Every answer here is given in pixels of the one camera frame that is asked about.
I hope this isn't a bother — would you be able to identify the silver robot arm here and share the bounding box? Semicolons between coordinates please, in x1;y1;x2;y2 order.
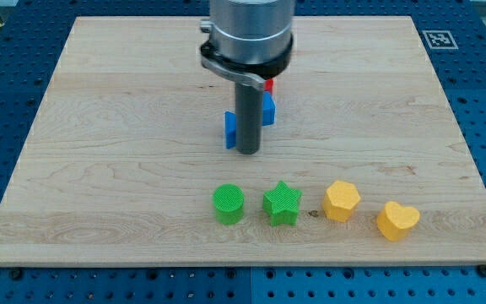
200;0;295;91

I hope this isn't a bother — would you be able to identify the green star block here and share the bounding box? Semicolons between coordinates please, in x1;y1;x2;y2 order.
262;181;302;226

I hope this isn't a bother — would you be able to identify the green cylinder block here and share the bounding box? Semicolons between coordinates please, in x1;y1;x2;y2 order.
213;184;245;225

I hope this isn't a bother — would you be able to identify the blue block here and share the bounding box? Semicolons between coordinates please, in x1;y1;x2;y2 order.
224;91;276;149

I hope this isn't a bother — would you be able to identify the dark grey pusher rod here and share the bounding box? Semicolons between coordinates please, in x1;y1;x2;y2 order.
235;83;263;155

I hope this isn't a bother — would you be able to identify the red block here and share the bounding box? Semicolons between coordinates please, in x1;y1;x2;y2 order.
264;79;274;95

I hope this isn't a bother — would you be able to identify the yellow hexagon block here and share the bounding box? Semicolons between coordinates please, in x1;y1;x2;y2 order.
322;181;361;222

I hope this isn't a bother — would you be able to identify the wooden board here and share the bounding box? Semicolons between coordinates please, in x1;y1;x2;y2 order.
0;16;486;268

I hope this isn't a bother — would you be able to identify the yellow heart block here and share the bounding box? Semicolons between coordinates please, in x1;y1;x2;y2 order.
376;201;420;242

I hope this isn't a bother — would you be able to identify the white fiducial marker tag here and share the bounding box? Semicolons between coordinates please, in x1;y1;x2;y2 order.
423;30;458;50

